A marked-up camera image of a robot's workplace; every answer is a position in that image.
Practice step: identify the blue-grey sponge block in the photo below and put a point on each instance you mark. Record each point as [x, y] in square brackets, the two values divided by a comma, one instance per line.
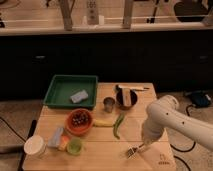
[79, 96]

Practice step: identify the small metal cup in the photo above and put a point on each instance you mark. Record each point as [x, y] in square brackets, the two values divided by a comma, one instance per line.
[109, 103]

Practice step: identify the wooden block in bowl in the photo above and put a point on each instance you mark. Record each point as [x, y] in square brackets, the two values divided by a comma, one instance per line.
[126, 97]

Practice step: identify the green plastic tray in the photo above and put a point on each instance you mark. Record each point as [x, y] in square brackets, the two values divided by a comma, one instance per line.
[63, 87]

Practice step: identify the orange toy food piece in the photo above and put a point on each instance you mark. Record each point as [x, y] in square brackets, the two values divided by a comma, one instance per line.
[63, 142]

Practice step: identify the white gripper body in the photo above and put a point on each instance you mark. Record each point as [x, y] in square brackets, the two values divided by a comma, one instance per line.
[150, 136]

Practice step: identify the dark cabinet front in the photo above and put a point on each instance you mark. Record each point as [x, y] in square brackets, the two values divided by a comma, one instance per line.
[171, 60]

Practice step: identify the green chili pepper toy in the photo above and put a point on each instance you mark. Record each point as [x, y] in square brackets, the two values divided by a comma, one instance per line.
[117, 124]

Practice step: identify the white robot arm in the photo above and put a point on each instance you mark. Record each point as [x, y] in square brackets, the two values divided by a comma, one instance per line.
[163, 113]

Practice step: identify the yellow banana toy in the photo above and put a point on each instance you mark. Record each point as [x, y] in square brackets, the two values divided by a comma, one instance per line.
[102, 123]

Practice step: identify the light blue toy object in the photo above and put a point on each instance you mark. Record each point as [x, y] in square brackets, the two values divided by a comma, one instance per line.
[54, 141]

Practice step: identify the orange bowl with berries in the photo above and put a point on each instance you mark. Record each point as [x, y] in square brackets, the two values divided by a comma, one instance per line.
[79, 122]

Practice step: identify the small green cup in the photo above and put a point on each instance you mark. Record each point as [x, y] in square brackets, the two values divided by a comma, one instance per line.
[74, 146]

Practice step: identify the blue object on floor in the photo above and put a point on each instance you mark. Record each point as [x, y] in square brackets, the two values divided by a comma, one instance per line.
[200, 99]

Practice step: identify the silver metal fork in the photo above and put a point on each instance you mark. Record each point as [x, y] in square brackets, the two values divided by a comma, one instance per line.
[133, 150]

